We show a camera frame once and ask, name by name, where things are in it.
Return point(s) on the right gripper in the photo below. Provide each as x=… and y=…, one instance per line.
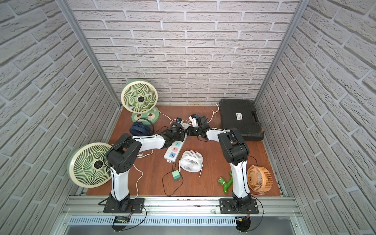
x=190, y=132

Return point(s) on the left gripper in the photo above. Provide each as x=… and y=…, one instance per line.
x=178, y=129

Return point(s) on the green usb charger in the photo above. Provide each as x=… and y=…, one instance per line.
x=176, y=175

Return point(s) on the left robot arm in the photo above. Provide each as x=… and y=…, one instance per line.
x=123, y=154

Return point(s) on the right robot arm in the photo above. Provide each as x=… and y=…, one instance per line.
x=235, y=151

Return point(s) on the white power strip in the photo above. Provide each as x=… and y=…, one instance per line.
x=173, y=151

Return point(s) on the small white desk fan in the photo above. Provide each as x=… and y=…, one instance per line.
x=191, y=161

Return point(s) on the small navy blue fan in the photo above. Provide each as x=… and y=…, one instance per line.
x=141, y=129

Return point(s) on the green fan at back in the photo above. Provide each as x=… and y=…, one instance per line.
x=140, y=98

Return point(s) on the green fan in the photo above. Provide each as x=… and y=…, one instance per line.
x=88, y=166
x=140, y=98

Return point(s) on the orange small fan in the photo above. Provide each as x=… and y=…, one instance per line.
x=259, y=180

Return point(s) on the green fan front left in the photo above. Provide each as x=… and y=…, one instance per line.
x=88, y=166

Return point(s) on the black tool case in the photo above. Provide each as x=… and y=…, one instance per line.
x=242, y=115

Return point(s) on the green plastic toy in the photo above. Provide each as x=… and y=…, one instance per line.
x=224, y=184

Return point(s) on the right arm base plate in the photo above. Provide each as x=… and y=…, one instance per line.
x=230, y=206

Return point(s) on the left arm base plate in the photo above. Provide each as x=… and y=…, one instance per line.
x=125, y=206

